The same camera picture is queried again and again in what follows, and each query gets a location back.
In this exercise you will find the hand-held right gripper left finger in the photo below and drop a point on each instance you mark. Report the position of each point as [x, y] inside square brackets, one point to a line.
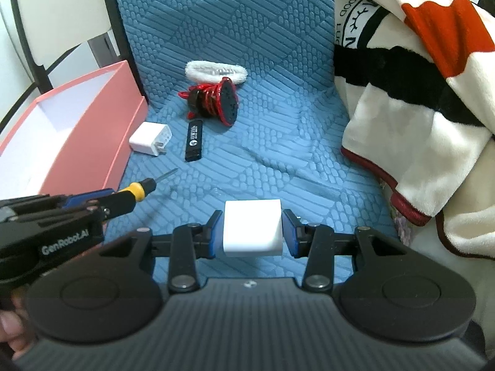
[215, 237]

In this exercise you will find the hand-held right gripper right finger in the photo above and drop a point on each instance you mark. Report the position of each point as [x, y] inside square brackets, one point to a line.
[288, 235]

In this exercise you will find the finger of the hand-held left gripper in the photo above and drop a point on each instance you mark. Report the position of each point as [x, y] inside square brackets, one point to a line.
[120, 203]
[89, 198]

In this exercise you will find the white cube block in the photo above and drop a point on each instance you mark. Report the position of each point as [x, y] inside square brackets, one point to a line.
[251, 228]

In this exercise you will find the pink cardboard box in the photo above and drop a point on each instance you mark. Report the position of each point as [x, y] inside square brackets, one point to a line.
[89, 135]

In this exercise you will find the black lighter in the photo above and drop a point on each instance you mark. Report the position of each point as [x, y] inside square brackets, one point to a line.
[194, 141]

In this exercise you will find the white fluffy pad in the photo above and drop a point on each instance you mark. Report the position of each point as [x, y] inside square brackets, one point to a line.
[210, 70]

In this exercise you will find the person's left hand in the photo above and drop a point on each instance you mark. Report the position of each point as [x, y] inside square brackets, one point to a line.
[13, 334]

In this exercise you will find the white charger plug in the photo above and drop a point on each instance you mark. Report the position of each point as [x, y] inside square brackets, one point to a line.
[147, 137]

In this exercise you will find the pale floral cloth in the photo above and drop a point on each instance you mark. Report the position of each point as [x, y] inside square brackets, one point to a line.
[400, 228]

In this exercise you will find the white plush toy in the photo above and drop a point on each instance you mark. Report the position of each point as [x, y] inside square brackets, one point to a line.
[425, 123]

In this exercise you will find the blue textured sofa cover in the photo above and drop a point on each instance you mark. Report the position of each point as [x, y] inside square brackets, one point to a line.
[251, 46]

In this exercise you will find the white chair with black frame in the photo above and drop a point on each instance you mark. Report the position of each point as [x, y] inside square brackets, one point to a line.
[58, 7]

